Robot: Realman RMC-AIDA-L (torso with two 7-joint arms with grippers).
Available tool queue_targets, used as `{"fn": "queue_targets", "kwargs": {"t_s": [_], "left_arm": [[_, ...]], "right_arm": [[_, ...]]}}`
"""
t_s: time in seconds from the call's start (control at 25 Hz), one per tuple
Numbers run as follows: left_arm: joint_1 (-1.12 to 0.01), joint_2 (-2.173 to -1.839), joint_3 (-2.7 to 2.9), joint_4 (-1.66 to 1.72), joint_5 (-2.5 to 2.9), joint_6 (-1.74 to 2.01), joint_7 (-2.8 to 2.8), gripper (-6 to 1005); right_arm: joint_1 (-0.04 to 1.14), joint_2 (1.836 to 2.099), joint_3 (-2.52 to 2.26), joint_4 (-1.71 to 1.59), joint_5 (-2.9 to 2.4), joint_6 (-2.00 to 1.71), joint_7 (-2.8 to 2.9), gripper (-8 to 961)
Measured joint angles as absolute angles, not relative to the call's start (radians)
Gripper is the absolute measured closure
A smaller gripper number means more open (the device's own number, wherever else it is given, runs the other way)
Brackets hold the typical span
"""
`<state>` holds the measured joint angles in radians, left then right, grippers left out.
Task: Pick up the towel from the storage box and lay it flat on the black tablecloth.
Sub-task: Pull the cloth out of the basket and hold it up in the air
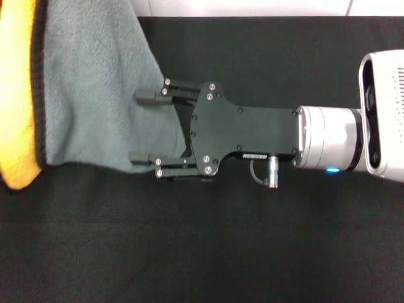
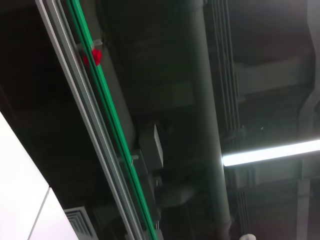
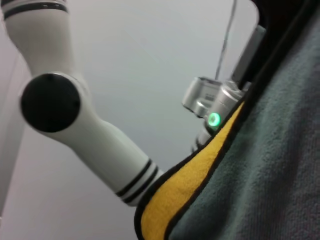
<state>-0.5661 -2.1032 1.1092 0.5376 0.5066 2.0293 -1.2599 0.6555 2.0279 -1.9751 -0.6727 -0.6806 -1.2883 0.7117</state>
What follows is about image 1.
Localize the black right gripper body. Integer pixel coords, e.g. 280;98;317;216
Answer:
188;81;300;177

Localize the grey yellow towel black trim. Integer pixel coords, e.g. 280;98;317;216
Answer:
0;0;192;191

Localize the black tablecloth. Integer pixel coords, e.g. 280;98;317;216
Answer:
0;15;404;303

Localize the right gripper silver plug connector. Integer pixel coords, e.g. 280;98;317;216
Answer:
266;153;281;190

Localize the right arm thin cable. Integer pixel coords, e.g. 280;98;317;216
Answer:
250;159;269;186

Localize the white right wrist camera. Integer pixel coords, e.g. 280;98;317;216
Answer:
359;49;404;187

